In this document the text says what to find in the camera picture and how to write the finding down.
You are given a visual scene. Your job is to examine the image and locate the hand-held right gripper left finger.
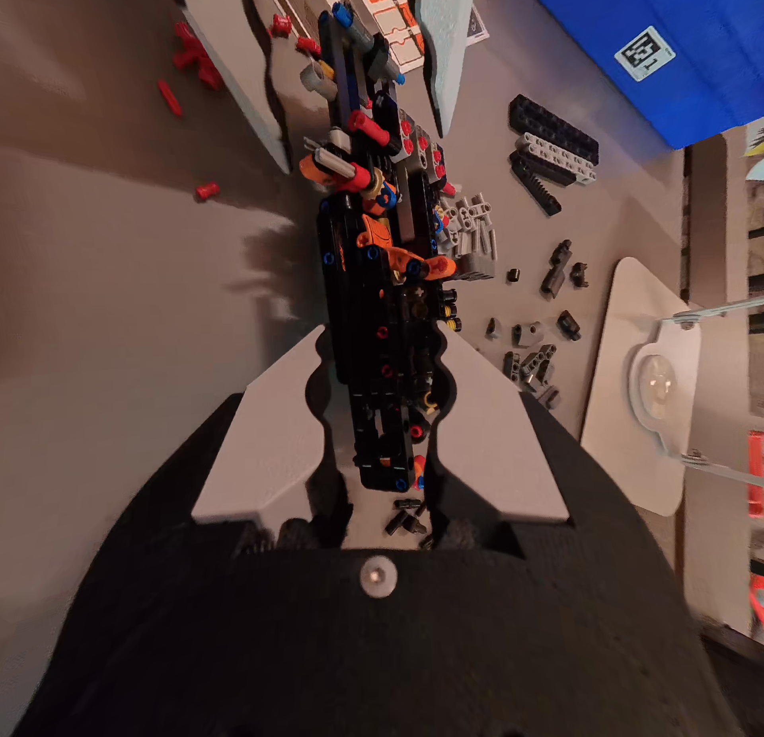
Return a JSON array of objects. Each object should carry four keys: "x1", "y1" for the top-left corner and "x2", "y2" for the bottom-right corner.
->
[{"x1": 191, "y1": 325, "x2": 353, "y2": 549}]

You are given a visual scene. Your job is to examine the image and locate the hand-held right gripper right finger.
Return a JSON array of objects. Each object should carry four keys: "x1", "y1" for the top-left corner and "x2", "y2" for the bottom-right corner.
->
[{"x1": 427, "y1": 324, "x2": 571, "y2": 549}]

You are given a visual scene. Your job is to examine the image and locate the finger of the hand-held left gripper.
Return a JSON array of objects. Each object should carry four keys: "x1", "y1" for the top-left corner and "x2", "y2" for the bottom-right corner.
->
[
  {"x1": 407, "y1": 0, "x2": 479, "y2": 139},
  {"x1": 158, "y1": 0, "x2": 294, "y2": 175}
]

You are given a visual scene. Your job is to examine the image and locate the black lego technic model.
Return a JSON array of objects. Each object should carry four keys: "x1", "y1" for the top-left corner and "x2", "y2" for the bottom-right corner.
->
[{"x1": 298, "y1": 1, "x2": 463, "y2": 493}]

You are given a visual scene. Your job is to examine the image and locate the red lego cross connector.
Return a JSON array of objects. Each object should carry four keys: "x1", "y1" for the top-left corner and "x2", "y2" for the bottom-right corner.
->
[{"x1": 172, "y1": 22, "x2": 226, "y2": 90}]

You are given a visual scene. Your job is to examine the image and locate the lego sticker sheet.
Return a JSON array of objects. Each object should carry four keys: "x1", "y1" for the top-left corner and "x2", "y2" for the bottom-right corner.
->
[{"x1": 263, "y1": 0, "x2": 491, "y2": 73}]

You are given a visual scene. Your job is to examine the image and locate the group of dark grey lego connectors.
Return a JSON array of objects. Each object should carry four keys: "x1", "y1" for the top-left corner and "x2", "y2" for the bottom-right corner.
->
[{"x1": 485, "y1": 316, "x2": 565, "y2": 412}]

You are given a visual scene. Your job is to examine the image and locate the black lego beam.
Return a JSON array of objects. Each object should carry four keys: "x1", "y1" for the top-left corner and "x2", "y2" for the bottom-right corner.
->
[{"x1": 509, "y1": 94, "x2": 599, "y2": 164}]

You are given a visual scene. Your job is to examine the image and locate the light grey lego beam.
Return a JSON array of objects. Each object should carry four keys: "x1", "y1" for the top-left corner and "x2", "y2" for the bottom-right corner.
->
[{"x1": 515, "y1": 131, "x2": 598, "y2": 185}]

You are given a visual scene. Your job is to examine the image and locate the pile of light grey lego pins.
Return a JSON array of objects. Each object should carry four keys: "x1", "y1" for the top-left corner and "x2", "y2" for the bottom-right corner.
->
[{"x1": 439, "y1": 192, "x2": 499, "y2": 281}]

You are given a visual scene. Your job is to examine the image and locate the white booklet stand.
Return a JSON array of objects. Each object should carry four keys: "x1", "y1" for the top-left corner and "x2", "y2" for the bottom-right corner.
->
[{"x1": 580, "y1": 257, "x2": 764, "y2": 518}]

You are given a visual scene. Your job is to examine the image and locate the white printed marker tag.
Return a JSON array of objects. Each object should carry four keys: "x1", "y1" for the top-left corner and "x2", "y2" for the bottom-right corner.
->
[{"x1": 614, "y1": 25, "x2": 677, "y2": 82}]

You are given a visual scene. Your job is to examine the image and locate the blue plastic bin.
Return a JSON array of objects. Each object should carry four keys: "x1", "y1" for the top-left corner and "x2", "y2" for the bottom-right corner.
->
[{"x1": 518, "y1": 0, "x2": 764, "y2": 151}]

